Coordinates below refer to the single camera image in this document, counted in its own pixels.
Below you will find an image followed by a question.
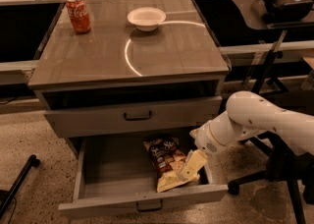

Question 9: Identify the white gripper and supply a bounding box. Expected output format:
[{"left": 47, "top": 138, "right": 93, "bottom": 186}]
[{"left": 177, "top": 122, "right": 218, "bottom": 181}]

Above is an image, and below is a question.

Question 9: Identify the brown chip bag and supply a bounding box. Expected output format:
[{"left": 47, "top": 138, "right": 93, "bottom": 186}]
[{"left": 143, "top": 135, "right": 199, "bottom": 193}]

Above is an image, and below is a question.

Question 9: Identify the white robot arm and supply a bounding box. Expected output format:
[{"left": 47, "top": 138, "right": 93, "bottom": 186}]
[{"left": 177, "top": 91, "right": 314, "bottom": 181}]

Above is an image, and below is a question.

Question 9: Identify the closed upper drawer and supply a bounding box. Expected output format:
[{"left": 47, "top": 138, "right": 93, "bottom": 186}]
[{"left": 45, "top": 96, "right": 222, "bottom": 139}]

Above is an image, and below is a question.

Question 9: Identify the open lower drawer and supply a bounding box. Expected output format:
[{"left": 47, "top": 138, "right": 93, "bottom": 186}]
[{"left": 59, "top": 128, "right": 227, "bottom": 219}]

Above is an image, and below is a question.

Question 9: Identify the grey drawer cabinet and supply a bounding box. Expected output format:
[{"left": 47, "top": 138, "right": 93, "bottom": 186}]
[{"left": 28, "top": 0, "right": 229, "bottom": 152}]

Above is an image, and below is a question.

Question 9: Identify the black office chair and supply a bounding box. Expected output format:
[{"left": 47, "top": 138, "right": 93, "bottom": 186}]
[{"left": 228, "top": 132, "right": 314, "bottom": 224}]

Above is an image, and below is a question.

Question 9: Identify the dark side table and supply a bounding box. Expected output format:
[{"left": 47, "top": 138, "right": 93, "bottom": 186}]
[{"left": 232, "top": 0, "right": 314, "bottom": 93}]

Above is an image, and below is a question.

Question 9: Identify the white bowl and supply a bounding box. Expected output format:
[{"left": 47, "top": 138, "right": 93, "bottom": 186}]
[{"left": 127, "top": 7, "right": 166, "bottom": 31}]

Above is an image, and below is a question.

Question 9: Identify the black VR headset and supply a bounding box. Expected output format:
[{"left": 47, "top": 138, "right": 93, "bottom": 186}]
[{"left": 263, "top": 0, "right": 313, "bottom": 22}]

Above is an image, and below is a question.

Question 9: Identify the red cola can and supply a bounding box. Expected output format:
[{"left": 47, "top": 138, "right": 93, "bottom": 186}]
[{"left": 66, "top": 0, "right": 90, "bottom": 33}]

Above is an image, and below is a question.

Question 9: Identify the black floor stand leg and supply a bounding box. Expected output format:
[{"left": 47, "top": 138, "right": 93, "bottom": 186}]
[{"left": 0, "top": 155, "right": 40, "bottom": 219}]

